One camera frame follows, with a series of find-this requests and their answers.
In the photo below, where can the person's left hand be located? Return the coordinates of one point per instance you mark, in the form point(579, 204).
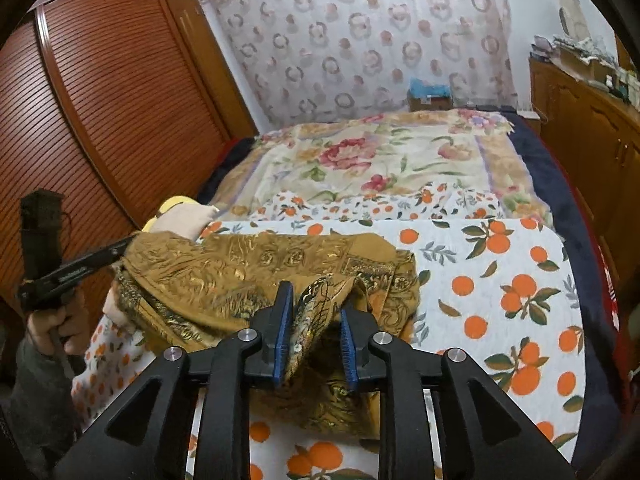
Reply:
point(70, 325)

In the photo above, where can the cardboard box with blue top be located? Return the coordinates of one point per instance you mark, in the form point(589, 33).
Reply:
point(430, 97)

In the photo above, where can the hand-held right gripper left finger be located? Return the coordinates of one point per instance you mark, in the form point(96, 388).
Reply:
point(281, 345)

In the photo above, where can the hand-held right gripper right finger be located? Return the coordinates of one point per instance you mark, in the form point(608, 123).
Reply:
point(348, 355)

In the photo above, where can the beige pillow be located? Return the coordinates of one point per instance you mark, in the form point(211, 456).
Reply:
point(187, 220)

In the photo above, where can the navy bed cover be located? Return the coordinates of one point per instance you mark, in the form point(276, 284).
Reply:
point(565, 195)

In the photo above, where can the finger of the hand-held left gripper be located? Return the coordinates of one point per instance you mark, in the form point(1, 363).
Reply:
point(90, 265)

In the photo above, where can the wooden louvered wardrobe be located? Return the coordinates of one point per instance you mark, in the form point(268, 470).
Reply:
point(125, 110)

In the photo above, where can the floral beige blanket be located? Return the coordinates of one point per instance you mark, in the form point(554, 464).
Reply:
point(375, 155)

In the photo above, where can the person's left forearm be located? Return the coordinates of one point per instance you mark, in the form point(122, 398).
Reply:
point(40, 410)

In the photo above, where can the white orange-print quilt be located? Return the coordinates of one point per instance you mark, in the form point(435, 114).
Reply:
point(500, 285)

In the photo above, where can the wooden cabinet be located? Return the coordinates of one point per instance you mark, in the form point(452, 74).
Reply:
point(590, 150)

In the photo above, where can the pile of assorted clutter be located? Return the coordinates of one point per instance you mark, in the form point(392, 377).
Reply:
point(575, 55)

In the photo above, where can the brown gold patterned cloth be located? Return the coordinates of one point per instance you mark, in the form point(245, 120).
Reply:
point(225, 275)

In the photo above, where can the red bed sheet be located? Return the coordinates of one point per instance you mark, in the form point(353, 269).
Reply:
point(602, 270)

